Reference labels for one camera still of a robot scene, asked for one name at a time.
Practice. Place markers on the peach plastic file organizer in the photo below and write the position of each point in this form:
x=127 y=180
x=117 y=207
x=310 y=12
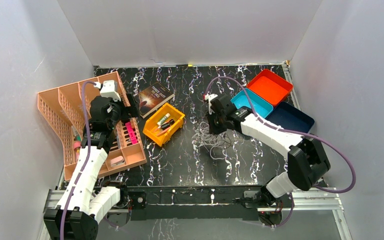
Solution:
x=67 y=110

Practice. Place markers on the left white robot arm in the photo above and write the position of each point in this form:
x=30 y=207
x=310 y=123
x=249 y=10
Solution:
x=75 y=216

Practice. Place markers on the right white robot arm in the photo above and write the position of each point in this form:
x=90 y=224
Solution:
x=305 y=156

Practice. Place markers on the teal square tray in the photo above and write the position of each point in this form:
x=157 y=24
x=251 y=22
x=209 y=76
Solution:
x=261 y=106

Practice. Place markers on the orange square tray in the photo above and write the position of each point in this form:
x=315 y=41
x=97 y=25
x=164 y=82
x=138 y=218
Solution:
x=270 y=87

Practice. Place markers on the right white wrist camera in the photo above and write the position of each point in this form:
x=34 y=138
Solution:
x=209 y=97

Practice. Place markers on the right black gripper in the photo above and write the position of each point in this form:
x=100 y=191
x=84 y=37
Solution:
x=214 y=130

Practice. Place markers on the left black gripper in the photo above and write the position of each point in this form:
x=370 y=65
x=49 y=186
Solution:
x=125 y=108

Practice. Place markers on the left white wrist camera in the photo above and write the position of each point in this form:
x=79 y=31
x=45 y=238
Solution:
x=108 y=89

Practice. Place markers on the white tape dispenser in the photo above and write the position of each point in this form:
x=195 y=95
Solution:
x=117 y=161

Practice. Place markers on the navy square tray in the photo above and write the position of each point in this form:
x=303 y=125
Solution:
x=289 y=117

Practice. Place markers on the green white glue stick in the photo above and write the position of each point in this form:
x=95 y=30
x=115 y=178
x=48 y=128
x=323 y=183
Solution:
x=163 y=119

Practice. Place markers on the dark paperback book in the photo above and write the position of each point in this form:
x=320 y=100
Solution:
x=152 y=98

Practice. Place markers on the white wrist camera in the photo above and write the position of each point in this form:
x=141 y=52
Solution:
x=108 y=89
x=209 y=97

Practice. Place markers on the black marker in bin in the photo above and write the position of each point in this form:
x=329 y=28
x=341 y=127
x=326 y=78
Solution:
x=167 y=124

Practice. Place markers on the yellow plastic bin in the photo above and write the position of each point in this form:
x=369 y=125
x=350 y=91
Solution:
x=158 y=136

